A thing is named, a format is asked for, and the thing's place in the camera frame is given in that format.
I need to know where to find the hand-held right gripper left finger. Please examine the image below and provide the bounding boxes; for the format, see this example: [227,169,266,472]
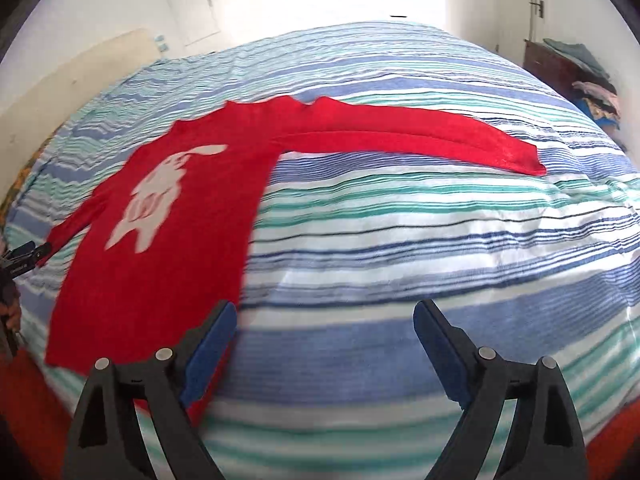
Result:
[60,300,238,480]

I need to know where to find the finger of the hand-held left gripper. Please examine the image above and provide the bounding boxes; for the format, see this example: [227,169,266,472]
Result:
[12,241,52,267]

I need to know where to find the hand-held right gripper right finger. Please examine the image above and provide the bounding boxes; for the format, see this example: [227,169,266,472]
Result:
[413,299,587,480]

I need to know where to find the red sweater with white figure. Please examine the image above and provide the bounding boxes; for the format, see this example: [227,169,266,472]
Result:
[35,95,548,421]

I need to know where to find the pile of folded clothes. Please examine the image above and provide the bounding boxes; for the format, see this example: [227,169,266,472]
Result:
[542,37,623,136]

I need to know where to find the orange floral mattress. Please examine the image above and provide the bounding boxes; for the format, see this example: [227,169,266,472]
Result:
[0,146,51,221]

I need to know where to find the striped bed sheet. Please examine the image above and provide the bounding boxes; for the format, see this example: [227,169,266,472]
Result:
[2,20,640,480]

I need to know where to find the beige padded headboard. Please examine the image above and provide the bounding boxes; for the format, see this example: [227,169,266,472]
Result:
[0,27,161,196]

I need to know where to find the white panelled door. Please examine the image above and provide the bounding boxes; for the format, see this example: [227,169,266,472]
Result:
[160,0,223,52]

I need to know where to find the dark wooden cabinet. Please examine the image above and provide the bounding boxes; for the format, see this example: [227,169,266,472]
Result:
[522,39,576,92]

